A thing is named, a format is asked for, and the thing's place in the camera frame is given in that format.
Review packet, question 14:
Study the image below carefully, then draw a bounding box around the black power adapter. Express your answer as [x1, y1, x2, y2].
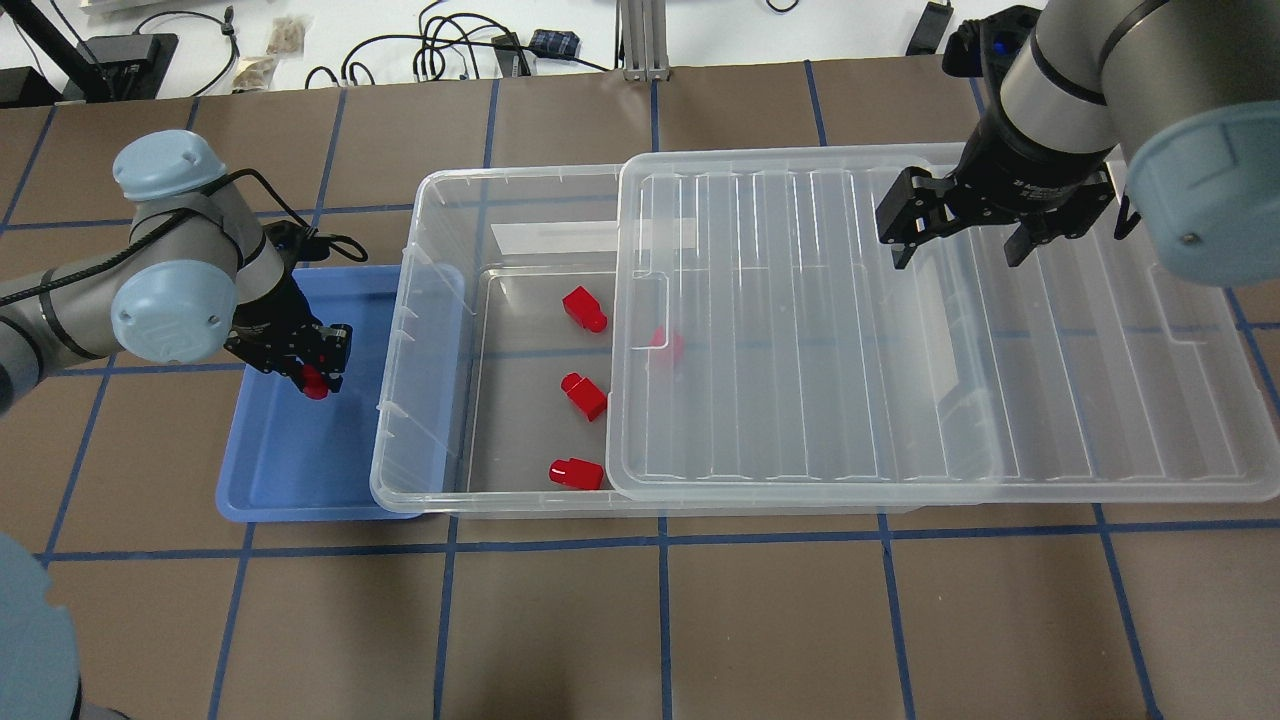
[904, 1, 954, 56]

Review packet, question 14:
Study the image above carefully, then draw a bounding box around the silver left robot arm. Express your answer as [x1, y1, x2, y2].
[1, 129, 369, 410]

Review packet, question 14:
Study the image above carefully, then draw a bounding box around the blue plastic tray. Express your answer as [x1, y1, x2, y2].
[215, 263, 471, 523]

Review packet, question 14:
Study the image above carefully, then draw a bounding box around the clear plastic storage box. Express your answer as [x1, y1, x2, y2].
[370, 165, 1006, 519]

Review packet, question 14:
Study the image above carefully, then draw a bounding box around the red block under lid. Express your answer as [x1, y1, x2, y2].
[646, 325, 685, 373]

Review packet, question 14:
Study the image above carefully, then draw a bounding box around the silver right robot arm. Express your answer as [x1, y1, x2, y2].
[876, 1, 1279, 287]

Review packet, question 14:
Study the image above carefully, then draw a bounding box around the aluminium frame post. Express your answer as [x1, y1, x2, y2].
[614, 0, 671, 82]

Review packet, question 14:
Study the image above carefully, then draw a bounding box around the red block in box bottom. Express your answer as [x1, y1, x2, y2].
[548, 457, 605, 491]

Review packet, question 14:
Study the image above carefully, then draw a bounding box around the clear plastic box lid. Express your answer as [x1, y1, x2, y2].
[605, 143, 1277, 509]

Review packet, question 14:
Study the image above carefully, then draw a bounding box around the red block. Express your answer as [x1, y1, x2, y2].
[298, 365, 330, 400]
[559, 372, 608, 421]
[548, 457, 605, 491]
[561, 286, 608, 334]
[646, 325, 685, 373]

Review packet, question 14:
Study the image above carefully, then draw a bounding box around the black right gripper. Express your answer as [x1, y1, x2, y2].
[876, 129, 1117, 270]

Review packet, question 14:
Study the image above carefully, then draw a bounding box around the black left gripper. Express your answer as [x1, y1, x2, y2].
[223, 284, 353, 386]

